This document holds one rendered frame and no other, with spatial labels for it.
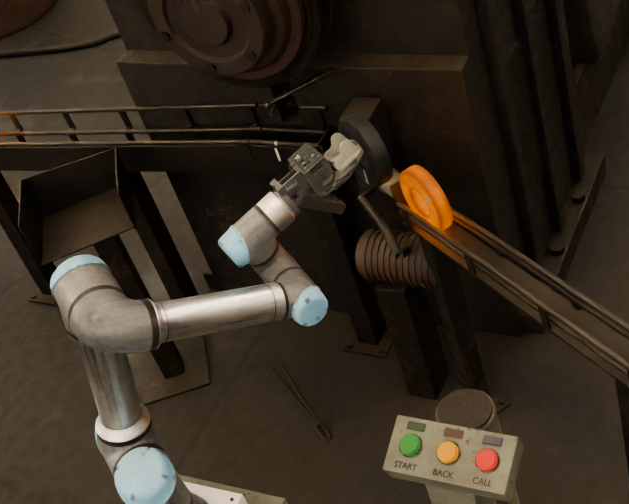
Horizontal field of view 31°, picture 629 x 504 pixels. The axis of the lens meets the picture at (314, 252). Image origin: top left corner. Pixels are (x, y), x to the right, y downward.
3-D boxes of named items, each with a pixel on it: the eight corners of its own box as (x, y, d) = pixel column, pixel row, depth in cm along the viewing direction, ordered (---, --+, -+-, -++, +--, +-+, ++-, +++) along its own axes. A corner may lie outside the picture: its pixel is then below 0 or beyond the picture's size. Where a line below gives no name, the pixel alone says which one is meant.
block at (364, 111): (377, 170, 279) (353, 92, 264) (406, 172, 276) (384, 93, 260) (360, 199, 273) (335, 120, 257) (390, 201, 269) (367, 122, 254)
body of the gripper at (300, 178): (327, 155, 219) (281, 196, 218) (346, 181, 225) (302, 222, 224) (308, 139, 225) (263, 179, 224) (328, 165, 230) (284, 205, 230)
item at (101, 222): (123, 362, 337) (20, 179, 291) (206, 335, 336) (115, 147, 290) (126, 411, 321) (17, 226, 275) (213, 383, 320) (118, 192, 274)
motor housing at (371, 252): (414, 361, 306) (367, 215, 271) (490, 373, 295) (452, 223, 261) (396, 398, 298) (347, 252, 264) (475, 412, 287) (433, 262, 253)
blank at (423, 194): (437, 228, 252) (425, 236, 251) (403, 168, 251) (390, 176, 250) (462, 223, 237) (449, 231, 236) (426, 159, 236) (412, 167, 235)
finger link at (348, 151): (363, 127, 221) (329, 159, 221) (376, 146, 225) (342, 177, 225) (355, 121, 223) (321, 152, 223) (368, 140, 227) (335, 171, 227)
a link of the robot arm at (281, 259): (287, 310, 229) (261, 281, 222) (264, 281, 237) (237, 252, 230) (317, 285, 229) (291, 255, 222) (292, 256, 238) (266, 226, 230)
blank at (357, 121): (343, 103, 231) (329, 110, 230) (381, 124, 218) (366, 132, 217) (363, 166, 239) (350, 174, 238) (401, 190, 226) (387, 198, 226)
